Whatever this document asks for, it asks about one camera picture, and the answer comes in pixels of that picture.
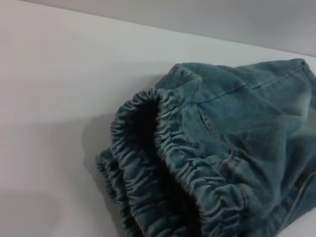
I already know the blue denim shorts cartoon patch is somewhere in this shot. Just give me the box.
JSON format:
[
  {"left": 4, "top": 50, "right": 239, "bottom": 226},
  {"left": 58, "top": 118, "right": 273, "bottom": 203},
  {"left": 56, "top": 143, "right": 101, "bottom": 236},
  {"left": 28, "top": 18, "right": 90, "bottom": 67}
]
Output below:
[{"left": 95, "top": 58, "right": 316, "bottom": 237}]

